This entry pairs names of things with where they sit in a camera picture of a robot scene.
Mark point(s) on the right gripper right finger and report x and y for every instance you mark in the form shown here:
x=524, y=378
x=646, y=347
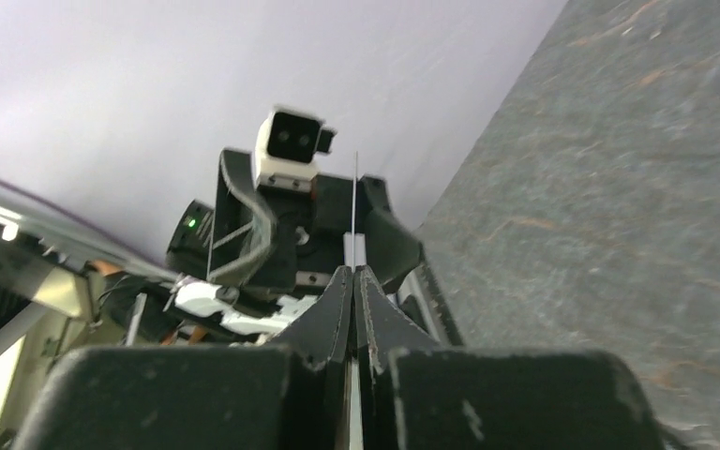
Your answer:
x=420, y=394

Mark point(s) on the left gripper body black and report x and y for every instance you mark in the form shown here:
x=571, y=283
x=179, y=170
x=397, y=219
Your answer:
x=311, y=227

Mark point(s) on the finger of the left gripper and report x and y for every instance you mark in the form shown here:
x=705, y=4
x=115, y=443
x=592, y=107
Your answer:
x=392, y=251
x=244, y=226

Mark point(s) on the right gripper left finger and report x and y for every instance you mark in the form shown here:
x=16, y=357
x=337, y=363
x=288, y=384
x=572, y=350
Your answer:
x=289, y=393

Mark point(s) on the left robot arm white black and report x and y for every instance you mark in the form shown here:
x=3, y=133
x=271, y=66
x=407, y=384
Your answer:
x=157, y=310

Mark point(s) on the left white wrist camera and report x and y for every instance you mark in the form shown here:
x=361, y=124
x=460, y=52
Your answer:
x=287, y=143

